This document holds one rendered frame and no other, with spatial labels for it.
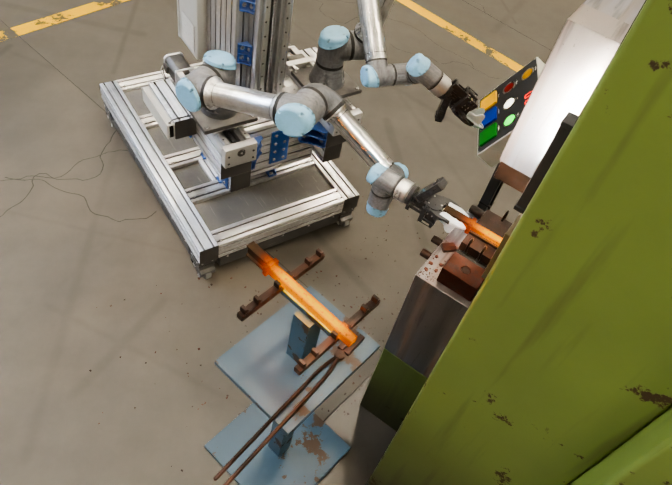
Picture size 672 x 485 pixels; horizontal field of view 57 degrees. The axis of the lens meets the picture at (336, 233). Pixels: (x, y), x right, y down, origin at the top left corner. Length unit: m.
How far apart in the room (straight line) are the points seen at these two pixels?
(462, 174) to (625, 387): 2.42
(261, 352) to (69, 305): 1.25
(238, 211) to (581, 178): 2.00
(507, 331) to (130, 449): 1.58
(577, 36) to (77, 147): 2.71
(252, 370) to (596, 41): 1.21
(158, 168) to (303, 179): 0.70
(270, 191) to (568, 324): 1.93
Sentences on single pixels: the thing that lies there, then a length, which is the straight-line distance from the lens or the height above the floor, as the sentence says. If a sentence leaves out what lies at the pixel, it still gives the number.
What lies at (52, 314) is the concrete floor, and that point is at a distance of 2.88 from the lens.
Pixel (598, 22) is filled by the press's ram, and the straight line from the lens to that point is 1.46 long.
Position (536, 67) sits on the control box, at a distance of 2.40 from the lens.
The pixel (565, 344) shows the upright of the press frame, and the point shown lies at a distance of 1.40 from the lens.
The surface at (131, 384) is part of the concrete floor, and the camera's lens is 2.65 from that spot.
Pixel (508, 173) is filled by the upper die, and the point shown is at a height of 1.31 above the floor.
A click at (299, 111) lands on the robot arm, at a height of 1.14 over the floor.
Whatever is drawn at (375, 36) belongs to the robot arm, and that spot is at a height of 1.24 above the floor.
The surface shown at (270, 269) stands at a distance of 1.67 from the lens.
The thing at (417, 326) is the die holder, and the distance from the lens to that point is 2.04.
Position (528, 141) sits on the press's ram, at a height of 1.46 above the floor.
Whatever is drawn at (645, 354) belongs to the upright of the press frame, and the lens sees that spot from 1.35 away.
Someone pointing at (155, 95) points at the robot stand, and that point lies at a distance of 2.66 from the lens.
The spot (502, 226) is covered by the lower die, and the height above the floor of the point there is 0.99.
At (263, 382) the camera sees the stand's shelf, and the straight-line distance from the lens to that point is 1.80.
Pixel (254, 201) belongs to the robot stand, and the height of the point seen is 0.21.
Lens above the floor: 2.35
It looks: 49 degrees down
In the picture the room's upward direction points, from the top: 14 degrees clockwise
